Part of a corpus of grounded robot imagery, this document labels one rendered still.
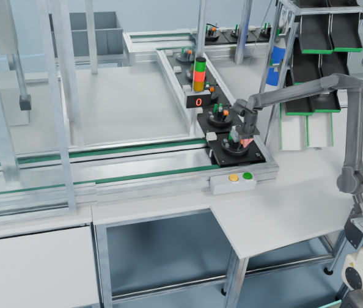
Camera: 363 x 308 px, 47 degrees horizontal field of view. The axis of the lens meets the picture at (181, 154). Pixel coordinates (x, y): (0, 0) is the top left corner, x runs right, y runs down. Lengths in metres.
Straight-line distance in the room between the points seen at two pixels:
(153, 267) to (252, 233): 1.05
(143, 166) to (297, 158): 0.85
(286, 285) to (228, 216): 1.02
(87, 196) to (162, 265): 1.03
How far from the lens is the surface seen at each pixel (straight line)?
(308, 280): 2.92
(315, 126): 2.27
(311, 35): 2.00
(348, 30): 2.11
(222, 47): 3.20
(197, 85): 1.99
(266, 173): 2.10
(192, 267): 2.80
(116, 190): 1.90
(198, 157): 2.14
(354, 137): 1.67
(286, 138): 2.18
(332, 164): 2.39
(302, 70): 2.05
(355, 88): 1.66
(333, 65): 2.15
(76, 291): 2.36
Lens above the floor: 2.27
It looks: 39 degrees down
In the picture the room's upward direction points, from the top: 4 degrees clockwise
